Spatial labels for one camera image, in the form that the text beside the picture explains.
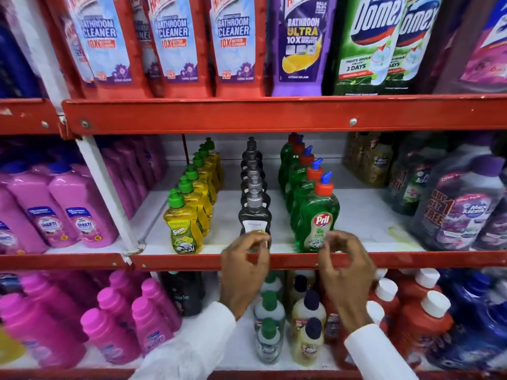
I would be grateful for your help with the person's right hand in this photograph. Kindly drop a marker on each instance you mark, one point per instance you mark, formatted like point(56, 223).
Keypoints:
point(350, 280)

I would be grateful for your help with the person's left hand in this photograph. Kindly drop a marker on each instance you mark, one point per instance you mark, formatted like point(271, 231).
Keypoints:
point(241, 277)

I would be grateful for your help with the person's left thumb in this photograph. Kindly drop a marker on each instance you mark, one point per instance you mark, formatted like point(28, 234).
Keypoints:
point(264, 255)

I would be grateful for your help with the person's right thumb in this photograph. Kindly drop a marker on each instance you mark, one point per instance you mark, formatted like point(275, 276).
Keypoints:
point(325, 255)

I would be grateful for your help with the black dish soap bottle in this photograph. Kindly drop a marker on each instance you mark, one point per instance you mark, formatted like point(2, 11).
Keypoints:
point(255, 215)

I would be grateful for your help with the green dish soap bottle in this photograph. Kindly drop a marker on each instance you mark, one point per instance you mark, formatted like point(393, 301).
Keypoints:
point(285, 148)
point(295, 174)
point(287, 162)
point(302, 195)
point(317, 209)

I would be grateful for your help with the person's left forearm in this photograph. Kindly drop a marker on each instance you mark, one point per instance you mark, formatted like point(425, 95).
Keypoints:
point(190, 348)

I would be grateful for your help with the person's right forearm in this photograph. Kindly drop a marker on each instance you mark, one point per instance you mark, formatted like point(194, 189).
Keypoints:
point(376, 356)

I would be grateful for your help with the small green cap bottle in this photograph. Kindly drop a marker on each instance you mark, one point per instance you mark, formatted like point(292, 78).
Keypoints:
point(269, 308)
point(269, 344)
point(272, 282)

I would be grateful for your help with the yellowish bottle with navy cap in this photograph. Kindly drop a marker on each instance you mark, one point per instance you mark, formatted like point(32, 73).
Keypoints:
point(309, 308)
point(299, 288)
point(308, 346)

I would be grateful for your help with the red bottle with white cap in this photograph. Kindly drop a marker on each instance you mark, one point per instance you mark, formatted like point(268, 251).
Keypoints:
point(380, 273)
point(376, 312)
point(420, 282)
point(385, 298)
point(424, 328)

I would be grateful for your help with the row of yellow soap bottles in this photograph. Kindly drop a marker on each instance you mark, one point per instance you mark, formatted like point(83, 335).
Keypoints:
point(184, 229)

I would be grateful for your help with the row of black soap bottles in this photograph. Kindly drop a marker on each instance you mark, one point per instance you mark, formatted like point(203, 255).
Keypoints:
point(253, 170)

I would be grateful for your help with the large black bottle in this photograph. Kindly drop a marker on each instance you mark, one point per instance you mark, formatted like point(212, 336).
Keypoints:
point(184, 292)

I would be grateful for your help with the olive floor cleaner bottle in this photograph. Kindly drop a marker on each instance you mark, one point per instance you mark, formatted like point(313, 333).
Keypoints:
point(378, 164)
point(354, 152)

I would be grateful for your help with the dark green floor cleaner bottle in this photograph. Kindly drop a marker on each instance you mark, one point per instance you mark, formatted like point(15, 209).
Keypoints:
point(408, 185)
point(427, 154)

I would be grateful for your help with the red metal shelf rack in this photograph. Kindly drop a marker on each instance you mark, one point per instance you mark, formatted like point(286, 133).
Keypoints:
point(27, 116)
point(277, 114)

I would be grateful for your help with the purple cap floor cleaner bottle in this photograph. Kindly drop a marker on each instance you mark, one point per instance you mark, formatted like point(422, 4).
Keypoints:
point(495, 229)
point(461, 148)
point(459, 209)

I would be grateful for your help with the blue cleaner bottle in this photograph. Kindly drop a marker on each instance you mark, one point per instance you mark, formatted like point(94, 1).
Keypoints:
point(467, 290)
point(471, 344)

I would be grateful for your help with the group of magenta bottles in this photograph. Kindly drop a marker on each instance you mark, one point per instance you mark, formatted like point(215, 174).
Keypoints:
point(107, 328)

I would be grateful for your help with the group of light pink bottles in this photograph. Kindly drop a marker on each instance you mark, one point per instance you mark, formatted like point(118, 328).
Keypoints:
point(75, 197)

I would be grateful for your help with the green toilet cleaner bottle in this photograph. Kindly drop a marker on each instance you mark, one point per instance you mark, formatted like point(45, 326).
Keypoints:
point(416, 39)
point(366, 47)

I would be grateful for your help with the purple bathroom cleaner bottle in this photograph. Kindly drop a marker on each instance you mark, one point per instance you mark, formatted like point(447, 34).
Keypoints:
point(303, 43)

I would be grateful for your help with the red bathroom cleaner bottle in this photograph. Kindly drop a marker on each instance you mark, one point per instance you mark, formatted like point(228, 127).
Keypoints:
point(237, 43)
point(178, 43)
point(77, 51)
point(105, 43)
point(146, 47)

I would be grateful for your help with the bottle with pink floral label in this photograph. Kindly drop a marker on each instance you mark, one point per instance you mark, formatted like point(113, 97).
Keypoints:
point(487, 55)

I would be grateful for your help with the yellow bottle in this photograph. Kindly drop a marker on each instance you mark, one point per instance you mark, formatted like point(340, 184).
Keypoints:
point(8, 348)

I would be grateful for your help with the dark blue bottle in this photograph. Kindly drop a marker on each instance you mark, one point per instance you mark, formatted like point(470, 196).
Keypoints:
point(16, 63)

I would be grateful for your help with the white shelf upright post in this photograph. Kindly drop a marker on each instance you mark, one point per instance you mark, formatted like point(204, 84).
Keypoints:
point(101, 182)

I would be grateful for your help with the dark shelf upright post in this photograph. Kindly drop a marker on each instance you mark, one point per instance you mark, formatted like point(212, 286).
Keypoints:
point(462, 43)

